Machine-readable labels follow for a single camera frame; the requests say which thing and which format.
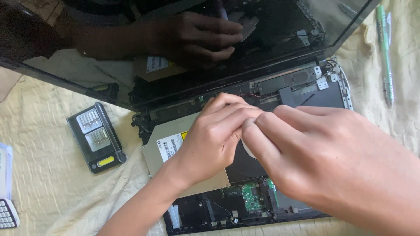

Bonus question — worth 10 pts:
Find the person's right hand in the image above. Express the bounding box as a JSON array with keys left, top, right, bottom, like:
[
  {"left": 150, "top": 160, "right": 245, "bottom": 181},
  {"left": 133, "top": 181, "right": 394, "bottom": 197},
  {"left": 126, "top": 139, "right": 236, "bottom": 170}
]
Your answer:
[{"left": 241, "top": 105, "right": 420, "bottom": 210}]

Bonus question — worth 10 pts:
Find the person's left hand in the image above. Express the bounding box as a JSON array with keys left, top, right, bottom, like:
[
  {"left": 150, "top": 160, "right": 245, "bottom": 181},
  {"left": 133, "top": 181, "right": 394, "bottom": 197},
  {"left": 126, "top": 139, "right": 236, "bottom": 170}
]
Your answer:
[{"left": 171, "top": 93, "right": 265, "bottom": 184}]

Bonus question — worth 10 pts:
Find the silver optical disc drive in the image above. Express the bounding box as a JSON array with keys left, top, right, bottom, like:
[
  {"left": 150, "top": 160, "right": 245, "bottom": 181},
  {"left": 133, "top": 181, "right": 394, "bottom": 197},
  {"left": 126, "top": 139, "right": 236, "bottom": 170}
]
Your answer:
[{"left": 142, "top": 111, "right": 231, "bottom": 198}]

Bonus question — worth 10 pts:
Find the green circuit board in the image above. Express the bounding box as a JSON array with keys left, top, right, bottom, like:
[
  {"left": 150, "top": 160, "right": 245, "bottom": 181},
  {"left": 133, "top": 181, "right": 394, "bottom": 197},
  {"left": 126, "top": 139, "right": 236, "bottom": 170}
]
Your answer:
[{"left": 241, "top": 182, "right": 267, "bottom": 212}]

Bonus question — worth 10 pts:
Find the black disassembled laptop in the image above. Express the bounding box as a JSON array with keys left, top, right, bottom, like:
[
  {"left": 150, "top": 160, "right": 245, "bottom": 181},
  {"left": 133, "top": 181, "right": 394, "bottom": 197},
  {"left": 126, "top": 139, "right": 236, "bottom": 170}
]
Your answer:
[{"left": 0, "top": 0, "right": 383, "bottom": 236}]

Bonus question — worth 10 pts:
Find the black screwdriver bit case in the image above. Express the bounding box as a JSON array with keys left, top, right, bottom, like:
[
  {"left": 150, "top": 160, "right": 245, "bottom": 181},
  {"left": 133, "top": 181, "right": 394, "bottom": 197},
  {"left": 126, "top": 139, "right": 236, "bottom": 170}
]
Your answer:
[{"left": 67, "top": 102, "right": 127, "bottom": 174}]

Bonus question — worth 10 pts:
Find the green pen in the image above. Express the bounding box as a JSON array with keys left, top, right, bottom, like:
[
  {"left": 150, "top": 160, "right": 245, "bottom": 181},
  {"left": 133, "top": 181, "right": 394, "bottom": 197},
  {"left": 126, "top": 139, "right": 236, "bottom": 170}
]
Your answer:
[{"left": 376, "top": 5, "right": 395, "bottom": 107}]

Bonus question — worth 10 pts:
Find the cream quilted cloth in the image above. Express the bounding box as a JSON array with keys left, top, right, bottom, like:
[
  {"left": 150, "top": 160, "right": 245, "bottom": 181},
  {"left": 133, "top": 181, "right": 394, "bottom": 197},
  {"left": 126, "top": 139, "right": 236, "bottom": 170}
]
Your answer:
[{"left": 0, "top": 0, "right": 420, "bottom": 236}]

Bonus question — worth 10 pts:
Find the white paper booklet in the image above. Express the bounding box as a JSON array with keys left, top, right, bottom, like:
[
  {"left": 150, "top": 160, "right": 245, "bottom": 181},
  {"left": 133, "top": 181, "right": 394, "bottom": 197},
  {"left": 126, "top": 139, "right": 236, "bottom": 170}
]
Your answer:
[{"left": 0, "top": 143, "right": 14, "bottom": 200}]

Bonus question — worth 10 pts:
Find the white calculator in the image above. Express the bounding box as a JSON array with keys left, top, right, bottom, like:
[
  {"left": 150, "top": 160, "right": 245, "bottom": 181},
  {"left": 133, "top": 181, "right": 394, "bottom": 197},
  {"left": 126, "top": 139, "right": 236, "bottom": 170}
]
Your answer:
[{"left": 0, "top": 199, "right": 20, "bottom": 229}]

